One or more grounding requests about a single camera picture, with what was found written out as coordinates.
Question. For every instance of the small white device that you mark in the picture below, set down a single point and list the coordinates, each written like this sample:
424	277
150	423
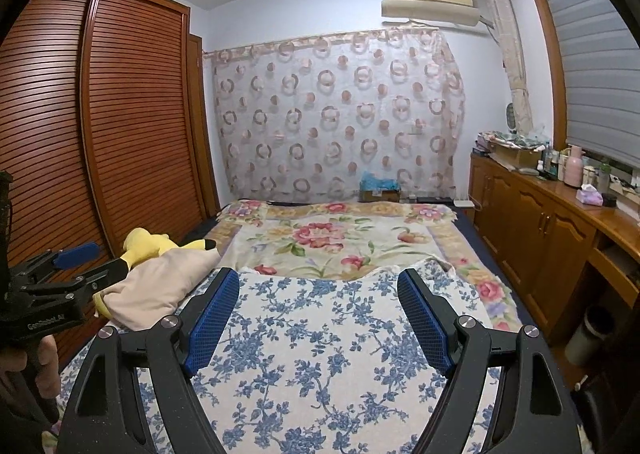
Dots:
463	203

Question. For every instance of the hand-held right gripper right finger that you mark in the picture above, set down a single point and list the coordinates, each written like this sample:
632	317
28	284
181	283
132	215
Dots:
422	324

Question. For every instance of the small black box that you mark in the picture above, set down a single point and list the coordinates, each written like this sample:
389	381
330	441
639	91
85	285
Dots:
610	200

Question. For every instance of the black chair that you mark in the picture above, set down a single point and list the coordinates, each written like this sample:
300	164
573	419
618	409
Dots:
600	409

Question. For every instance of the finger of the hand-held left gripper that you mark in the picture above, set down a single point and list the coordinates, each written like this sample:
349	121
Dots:
102	274
75	254

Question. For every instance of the open cardboard box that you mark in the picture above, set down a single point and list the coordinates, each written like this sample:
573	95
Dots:
515	156

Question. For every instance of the wooden sideboard cabinet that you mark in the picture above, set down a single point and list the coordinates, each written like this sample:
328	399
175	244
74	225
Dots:
535	229

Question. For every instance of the red floral blanket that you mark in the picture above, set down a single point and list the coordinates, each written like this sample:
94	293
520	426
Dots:
320	239

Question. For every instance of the pink bottle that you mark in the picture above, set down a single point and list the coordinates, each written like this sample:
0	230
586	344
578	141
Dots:
574	169

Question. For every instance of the peach printed T-shirt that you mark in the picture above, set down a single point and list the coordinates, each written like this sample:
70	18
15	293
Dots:
150	289

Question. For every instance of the beige tied curtain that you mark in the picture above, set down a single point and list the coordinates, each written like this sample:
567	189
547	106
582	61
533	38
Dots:
515	59

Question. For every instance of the white trash bin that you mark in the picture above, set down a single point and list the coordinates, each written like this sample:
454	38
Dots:
587	339

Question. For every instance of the circle-patterned sheer curtain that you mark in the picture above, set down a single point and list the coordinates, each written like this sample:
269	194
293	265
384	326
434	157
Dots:
340	119

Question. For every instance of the person's left hand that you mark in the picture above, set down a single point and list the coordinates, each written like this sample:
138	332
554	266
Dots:
49	364

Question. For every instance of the blue floral bedsheet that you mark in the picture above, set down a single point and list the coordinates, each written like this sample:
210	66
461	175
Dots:
310	359

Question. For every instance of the yellow plush toy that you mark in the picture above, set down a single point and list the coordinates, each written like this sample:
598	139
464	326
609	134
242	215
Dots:
145	244

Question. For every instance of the wooden louvered wardrobe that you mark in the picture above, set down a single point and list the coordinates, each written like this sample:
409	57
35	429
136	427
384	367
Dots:
140	124

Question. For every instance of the small white fan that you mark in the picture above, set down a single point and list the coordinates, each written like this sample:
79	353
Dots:
511	116

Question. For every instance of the floral bed cover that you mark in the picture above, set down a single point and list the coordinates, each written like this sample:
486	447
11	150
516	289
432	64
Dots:
505	284

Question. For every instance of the wooden window frame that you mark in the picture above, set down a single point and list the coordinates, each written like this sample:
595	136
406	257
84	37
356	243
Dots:
550	49

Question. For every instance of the blue plastic bag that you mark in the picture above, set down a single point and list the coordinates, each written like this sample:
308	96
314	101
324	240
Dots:
379	180

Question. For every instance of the purple tissue pack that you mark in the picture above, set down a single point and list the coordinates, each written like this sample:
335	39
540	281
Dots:
589	196

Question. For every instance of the row of toiletry bottles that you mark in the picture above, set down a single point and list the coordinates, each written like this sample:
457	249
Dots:
550	161

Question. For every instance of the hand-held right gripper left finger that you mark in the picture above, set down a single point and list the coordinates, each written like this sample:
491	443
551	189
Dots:
215	324

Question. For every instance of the grey window blind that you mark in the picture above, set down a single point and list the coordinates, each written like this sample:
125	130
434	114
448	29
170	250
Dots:
595	74

